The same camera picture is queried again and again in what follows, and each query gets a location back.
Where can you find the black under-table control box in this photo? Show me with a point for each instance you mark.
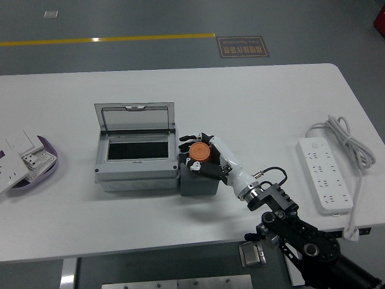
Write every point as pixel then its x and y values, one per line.
pixel 365 231

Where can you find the grey cube with round hole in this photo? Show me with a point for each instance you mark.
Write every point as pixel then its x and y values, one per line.
pixel 198 186

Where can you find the brown floor sign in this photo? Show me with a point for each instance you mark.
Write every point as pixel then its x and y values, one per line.
pixel 243 47

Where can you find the metal base plate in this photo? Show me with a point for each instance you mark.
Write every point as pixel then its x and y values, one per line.
pixel 177 283

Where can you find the transparent hinged box lid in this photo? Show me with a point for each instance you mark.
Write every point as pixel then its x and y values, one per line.
pixel 135 119

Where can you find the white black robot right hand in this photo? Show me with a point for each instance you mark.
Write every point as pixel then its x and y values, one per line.
pixel 229 156

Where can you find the silver metal block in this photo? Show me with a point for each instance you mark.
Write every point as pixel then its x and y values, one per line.
pixel 251 257

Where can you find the grey electrical enclosure box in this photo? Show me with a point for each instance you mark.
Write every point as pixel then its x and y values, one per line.
pixel 135 174

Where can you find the white power plug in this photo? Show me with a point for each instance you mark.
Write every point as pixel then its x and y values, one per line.
pixel 351 233

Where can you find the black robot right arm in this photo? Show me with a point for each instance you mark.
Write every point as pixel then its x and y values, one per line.
pixel 319 247

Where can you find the purple oval tray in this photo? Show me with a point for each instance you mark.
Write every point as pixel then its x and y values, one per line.
pixel 51 170

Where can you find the white switch plate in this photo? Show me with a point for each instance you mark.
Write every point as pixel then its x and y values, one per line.
pixel 21 141

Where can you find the white table leg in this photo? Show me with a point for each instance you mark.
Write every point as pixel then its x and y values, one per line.
pixel 296 275
pixel 68 274

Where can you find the orange cylinder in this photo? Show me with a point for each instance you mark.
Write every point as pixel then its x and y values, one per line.
pixel 200 152

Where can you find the red object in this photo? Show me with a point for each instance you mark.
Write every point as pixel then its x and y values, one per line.
pixel 380 19

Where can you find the white socket module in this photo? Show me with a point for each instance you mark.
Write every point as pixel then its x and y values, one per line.
pixel 37 162

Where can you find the small metal floor plate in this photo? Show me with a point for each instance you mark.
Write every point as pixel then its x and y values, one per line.
pixel 50 14

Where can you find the yellow floor tape line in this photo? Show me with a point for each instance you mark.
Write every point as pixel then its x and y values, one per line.
pixel 120 38

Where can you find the large white socket panel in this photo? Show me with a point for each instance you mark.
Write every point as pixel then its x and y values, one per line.
pixel 10 171

